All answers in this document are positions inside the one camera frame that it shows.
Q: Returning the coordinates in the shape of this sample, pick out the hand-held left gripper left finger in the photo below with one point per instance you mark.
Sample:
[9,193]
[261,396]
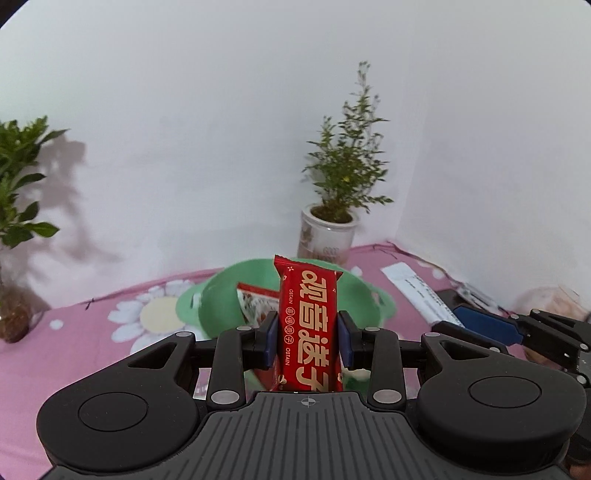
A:
[272,341]

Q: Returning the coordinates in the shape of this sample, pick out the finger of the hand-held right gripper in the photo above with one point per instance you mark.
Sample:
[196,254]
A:
[489,323]
[466,333]

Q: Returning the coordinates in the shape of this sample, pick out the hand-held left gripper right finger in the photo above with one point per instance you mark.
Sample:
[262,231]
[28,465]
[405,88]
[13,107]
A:
[344,341]

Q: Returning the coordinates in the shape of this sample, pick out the red white snack bag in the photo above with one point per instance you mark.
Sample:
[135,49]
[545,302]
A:
[258,302]

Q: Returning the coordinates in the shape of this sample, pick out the red snack bar packet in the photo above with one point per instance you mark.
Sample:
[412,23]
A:
[307,314]

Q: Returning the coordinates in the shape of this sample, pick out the green plastic bowl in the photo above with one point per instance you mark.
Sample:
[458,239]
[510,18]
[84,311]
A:
[217,300]

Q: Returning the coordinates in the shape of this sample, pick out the white metal tool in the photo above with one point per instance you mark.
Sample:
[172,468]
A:
[480,297]

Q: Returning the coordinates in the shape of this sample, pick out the white paper strip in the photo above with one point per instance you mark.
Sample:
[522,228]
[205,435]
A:
[415,288]

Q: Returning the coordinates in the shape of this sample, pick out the small plant in white pot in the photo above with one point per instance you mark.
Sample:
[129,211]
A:
[325,235]

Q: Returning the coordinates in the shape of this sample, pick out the pink floral tablecloth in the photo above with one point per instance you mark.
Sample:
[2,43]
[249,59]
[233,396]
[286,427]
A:
[69,341]

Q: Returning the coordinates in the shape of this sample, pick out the leafy plant in glass vase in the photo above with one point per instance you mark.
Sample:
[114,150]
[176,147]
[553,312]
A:
[14,318]

